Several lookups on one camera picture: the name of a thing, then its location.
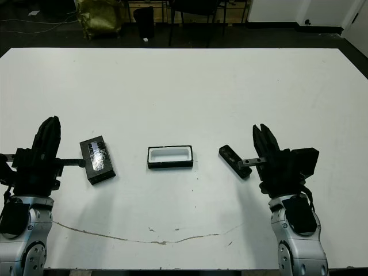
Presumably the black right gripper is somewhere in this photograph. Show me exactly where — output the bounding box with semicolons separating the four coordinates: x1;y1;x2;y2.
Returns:
237;124;304;199

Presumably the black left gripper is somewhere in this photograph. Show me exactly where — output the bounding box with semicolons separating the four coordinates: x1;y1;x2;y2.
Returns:
0;115;87;198

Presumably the slim black camera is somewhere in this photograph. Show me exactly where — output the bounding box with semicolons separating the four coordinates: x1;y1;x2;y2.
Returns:
218;145;253;181

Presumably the black printed box lid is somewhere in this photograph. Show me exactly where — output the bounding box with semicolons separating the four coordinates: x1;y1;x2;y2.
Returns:
79;133;117;186

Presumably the black box base white insert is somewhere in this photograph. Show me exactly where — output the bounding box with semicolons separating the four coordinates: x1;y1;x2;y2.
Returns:
147;145;194;170

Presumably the yellow green bag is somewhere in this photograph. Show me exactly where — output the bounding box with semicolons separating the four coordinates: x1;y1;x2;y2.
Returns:
76;0;123;40

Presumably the white door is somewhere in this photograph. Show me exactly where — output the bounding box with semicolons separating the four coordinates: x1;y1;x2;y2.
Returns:
342;0;368;58

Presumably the black chair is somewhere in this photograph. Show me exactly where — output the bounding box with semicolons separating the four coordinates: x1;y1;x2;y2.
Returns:
168;0;228;47

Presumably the wooden desk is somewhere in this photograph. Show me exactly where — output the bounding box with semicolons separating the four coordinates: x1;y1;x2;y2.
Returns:
126;0;248;24

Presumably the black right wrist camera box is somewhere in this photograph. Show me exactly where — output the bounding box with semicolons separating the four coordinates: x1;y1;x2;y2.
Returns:
290;147;320;181

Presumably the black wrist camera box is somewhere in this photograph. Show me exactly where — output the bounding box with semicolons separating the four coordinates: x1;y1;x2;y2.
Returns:
290;147;320;181
0;160;14;186

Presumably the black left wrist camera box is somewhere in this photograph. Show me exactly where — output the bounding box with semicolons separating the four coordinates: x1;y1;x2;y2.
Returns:
0;160;14;186

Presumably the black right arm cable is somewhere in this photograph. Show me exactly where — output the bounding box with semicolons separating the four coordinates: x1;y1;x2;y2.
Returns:
298;183;316;215

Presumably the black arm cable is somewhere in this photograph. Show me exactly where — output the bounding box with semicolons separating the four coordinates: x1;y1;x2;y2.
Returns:
1;183;14;208
298;183;316;215

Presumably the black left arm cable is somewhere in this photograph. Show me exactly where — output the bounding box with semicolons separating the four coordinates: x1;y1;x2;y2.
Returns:
1;183;14;208

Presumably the thin white floor cable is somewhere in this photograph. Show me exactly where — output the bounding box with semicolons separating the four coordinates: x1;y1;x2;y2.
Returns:
0;13;79;34

